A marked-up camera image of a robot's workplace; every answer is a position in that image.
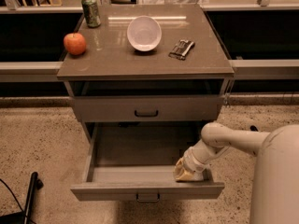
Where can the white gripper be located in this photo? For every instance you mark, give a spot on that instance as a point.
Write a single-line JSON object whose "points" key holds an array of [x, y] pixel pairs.
{"points": [[194, 164]]}

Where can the grey drawer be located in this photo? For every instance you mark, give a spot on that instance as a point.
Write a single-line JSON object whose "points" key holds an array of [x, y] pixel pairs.
{"points": [[146, 108], [135, 161]]}

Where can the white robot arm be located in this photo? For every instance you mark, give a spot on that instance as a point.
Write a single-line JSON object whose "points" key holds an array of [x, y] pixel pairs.
{"points": [[275, 189]]}

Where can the grey top drawer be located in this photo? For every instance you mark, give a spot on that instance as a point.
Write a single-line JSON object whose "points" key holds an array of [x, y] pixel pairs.
{"points": [[146, 108]]}

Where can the grey drawer cabinet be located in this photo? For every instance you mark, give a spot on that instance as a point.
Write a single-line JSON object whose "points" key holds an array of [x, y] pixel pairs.
{"points": [[112, 67]]}

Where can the black stand leg right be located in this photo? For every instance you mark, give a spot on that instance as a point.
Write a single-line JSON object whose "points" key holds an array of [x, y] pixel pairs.
{"points": [[253, 128]]}

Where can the black stand leg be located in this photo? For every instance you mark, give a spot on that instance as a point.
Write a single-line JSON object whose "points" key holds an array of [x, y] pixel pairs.
{"points": [[24, 216], [253, 128]]}

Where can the dark snack packet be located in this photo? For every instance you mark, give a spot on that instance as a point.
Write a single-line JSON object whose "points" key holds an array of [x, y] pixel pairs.
{"points": [[181, 49]]}

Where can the white bowl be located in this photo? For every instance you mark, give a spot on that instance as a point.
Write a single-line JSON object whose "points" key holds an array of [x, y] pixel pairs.
{"points": [[144, 33]]}

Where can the black stand leg left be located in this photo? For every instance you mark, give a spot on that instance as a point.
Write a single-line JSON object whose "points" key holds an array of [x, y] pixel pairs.
{"points": [[24, 216]]}

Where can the red apple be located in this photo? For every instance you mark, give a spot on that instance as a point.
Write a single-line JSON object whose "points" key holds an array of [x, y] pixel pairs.
{"points": [[75, 43]]}

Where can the green soda can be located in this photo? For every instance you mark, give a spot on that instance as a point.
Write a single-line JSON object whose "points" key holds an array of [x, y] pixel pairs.
{"points": [[91, 14]]}

